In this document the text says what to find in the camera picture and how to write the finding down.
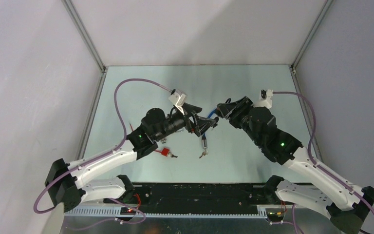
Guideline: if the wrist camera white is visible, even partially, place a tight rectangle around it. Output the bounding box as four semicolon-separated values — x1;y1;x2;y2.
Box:
168;89;187;107
252;89;273;109

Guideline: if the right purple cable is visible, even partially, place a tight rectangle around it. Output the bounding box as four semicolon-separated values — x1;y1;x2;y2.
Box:
272;91;374;234

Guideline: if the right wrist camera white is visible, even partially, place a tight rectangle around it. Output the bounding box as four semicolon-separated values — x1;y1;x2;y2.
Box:
252;89;273;109

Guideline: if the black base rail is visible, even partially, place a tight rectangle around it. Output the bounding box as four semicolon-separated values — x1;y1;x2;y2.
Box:
117;183;282;215

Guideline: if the red cable padlock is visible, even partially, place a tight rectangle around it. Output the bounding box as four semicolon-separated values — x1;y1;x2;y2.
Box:
129;121;178;159

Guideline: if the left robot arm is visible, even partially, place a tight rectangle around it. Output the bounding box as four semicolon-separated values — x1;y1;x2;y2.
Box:
45;103;219;212

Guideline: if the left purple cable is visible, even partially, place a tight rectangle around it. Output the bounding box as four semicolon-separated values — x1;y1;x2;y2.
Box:
33;78;175;215

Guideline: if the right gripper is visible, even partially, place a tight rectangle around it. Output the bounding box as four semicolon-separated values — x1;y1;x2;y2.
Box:
218;96;262;146

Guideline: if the purple cable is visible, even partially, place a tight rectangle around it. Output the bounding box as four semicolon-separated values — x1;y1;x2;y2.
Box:
272;91;374;234
33;78;175;215

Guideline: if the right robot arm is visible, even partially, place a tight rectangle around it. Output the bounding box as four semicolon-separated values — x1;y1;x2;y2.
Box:
215;97;374;234

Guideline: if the blue cable lock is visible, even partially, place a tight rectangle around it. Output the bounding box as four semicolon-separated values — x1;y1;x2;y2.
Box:
198;108;220;159

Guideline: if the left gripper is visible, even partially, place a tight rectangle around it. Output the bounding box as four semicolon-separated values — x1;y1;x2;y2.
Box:
154;102;215;141

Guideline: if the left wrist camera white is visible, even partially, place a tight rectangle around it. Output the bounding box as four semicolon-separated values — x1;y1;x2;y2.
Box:
168;89;187;107

